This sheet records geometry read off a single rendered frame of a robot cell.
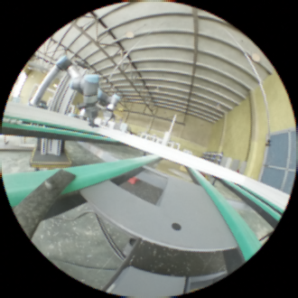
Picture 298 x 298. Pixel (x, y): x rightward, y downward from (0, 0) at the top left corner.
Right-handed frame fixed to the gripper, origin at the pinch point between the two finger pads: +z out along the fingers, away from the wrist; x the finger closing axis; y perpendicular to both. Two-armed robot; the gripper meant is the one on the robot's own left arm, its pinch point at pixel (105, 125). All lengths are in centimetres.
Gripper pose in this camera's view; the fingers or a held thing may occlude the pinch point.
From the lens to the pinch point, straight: 98.7
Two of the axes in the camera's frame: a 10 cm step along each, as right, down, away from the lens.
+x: -9.1, -3.3, 2.6
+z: -3.2, 9.4, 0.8
